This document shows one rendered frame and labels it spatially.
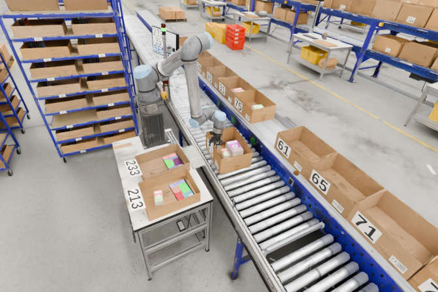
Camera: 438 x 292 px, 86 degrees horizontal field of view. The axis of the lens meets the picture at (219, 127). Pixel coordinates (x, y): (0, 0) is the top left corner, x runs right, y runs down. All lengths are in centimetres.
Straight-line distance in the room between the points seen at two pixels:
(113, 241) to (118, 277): 34
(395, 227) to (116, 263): 217
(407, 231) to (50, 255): 279
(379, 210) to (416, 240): 24
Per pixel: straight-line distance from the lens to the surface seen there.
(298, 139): 232
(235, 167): 202
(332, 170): 211
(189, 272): 239
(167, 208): 173
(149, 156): 214
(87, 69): 300
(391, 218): 200
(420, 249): 195
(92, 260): 262
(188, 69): 162
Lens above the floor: 220
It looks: 35 degrees down
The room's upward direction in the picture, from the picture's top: 4 degrees clockwise
